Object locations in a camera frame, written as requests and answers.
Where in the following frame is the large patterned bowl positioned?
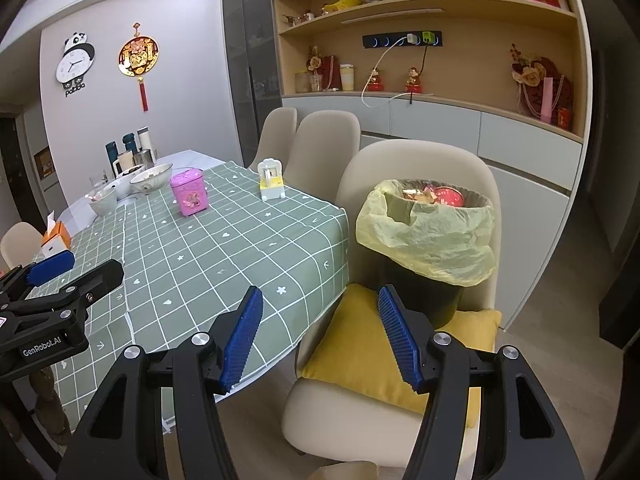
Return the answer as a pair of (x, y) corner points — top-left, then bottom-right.
(129, 162), (175, 196)

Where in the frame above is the black trash bin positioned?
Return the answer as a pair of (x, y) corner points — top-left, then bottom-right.
(375, 255), (464, 329)

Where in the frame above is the yellow cushion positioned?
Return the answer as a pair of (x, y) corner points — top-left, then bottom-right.
(298, 283), (503, 429)

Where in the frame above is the yellow white toy house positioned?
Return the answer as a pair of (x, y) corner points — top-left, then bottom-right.
(257, 158), (286, 201)

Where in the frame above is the dark glass cabinet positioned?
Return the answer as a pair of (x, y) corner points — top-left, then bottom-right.
(220, 0), (281, 172)

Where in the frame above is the wooden shelf unit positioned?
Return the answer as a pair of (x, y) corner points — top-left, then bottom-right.
(272, 0), (594, 144)

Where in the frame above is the white cable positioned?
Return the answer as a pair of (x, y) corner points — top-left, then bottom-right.
(360, 42), (411, 110)

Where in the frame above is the clear glass jar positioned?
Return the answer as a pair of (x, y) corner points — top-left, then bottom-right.
(294, 70), (324, 94)

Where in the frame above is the white sideboard cabinet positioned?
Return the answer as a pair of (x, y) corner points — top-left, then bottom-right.
(279, 92), (586, 332)

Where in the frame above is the orange tissue box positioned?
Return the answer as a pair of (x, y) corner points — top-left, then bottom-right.
(39, 219), (74, 256)

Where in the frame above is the black cable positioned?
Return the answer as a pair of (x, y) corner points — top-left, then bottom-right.
(407, 44), (429, 107)

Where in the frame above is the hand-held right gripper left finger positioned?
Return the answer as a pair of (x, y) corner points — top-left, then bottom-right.
(56, 286), (264, 480)

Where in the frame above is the gold red crinkled wrapper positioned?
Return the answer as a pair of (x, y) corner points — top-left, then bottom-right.
(399, 186), (436, 206)

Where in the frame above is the panda wall clock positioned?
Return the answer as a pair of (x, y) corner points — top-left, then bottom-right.
(54, 31), (96, 99)

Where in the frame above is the person's left forearm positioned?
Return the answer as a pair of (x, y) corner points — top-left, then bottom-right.
(29, 365), (72, 447)

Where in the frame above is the beige dining chair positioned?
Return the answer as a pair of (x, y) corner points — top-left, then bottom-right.
(285, 109), (362, 202)
(280, 139), (504, 464)
(0, 222), (44, 272)
(247, 106), (299, 172)

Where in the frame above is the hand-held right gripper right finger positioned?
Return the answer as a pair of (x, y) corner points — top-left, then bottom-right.
(377, 285), (586, 480)

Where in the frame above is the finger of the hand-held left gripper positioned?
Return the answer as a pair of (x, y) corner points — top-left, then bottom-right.
(0, 249), (76, 306)
(54, 259), (125, 321)

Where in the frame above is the black power strip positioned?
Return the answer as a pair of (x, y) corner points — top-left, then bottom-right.
(362, 32), (444, 50)

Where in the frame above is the red gift bag with flower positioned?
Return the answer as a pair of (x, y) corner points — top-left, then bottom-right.
(305, 45), (337, 94)

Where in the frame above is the pink plastic container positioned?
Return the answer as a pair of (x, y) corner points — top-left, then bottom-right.
(168, 167), (209, 217)

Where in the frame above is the flower bouquet red bag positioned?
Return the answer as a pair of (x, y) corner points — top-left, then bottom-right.
(509, 43), (576, 121)

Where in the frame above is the white bowl with spoon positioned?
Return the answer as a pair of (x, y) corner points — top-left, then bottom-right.
(88, 188), (119, 217)

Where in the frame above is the red gold wall ornament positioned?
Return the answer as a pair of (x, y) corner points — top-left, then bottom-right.
(117, 22), (161, 113)

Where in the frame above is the red snack packet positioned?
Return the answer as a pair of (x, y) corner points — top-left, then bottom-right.
(432, 185), (464, 209)

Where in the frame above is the green checked tablecloth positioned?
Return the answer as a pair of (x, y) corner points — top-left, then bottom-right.
(30, 160), (350, 413)

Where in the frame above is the pink box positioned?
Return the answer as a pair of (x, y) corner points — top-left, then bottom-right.
(539, 77), (555, 124)

